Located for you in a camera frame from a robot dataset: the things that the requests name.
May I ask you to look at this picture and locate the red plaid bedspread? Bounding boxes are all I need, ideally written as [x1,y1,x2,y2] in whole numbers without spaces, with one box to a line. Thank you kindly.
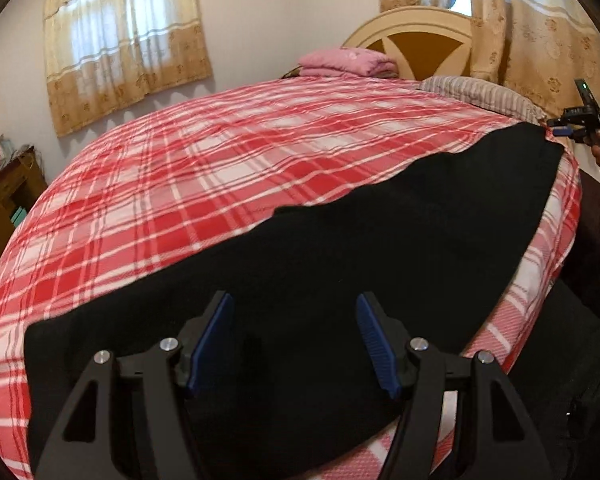
[0,77,582,480]

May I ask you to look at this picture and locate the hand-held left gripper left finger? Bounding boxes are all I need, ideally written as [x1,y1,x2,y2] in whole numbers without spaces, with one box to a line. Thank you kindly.
[34,290,235,480]

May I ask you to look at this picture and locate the beige floral window curtain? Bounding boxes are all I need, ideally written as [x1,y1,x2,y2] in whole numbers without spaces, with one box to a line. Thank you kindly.
[374,0,600,122]
[42,0,214,138]

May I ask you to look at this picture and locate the cream wooden headboard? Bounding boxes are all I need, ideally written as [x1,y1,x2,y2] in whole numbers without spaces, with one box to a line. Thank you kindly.
[341,6,477,82]

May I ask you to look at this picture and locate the brown wooden dresser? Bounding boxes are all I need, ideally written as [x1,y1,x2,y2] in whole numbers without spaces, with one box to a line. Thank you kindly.
[0,147,49,282]

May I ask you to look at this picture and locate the pink folded blanket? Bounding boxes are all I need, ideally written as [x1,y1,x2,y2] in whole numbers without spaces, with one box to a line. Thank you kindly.
[297,47,399,80]

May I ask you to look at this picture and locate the striped pillow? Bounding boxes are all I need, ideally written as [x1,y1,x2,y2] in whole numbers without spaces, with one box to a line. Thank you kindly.
[419,75,547,124]

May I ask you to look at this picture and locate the black pants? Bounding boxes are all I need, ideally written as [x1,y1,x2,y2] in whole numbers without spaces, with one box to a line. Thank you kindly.
[24,121,564,480]

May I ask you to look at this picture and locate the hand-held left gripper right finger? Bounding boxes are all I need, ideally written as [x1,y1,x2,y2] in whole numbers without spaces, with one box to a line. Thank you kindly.
[355,290,557,480]

